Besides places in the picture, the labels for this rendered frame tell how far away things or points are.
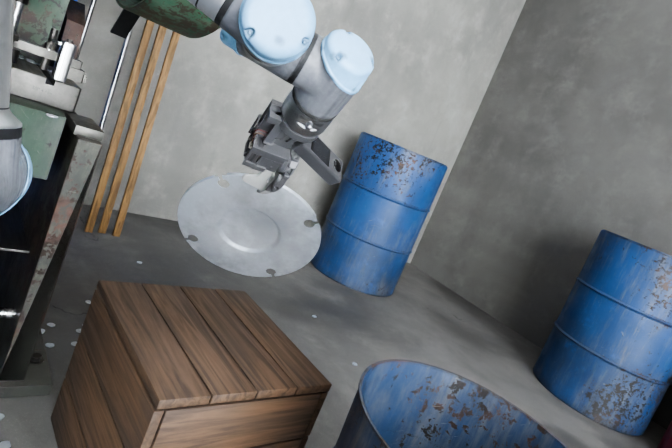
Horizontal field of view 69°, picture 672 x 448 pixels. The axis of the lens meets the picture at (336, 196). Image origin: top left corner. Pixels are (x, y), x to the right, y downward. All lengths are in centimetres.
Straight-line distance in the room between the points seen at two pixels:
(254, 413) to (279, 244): 32
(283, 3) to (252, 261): 67
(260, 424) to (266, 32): 75
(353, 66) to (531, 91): 347
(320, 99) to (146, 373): 54
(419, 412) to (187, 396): 47
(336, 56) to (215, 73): 218
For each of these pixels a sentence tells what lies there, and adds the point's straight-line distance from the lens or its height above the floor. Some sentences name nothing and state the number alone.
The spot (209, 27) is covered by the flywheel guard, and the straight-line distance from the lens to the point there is 134.
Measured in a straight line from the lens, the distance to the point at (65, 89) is 129.
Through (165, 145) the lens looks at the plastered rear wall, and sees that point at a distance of 278.
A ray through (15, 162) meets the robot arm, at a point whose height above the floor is 65.
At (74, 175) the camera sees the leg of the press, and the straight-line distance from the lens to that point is 119.
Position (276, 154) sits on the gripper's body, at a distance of 77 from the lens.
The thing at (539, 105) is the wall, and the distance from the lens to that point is 398.
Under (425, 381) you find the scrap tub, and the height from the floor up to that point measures 45.
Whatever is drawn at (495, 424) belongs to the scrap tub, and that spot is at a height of 43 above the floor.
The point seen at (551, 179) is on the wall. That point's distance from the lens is 376.
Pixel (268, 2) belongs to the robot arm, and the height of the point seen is 93.
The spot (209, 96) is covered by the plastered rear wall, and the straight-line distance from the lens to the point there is 280.
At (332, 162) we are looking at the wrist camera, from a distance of 82.
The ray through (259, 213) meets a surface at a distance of 96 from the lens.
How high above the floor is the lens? 85
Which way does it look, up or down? 8 degrees down
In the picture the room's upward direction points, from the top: 22 degrees clockwise
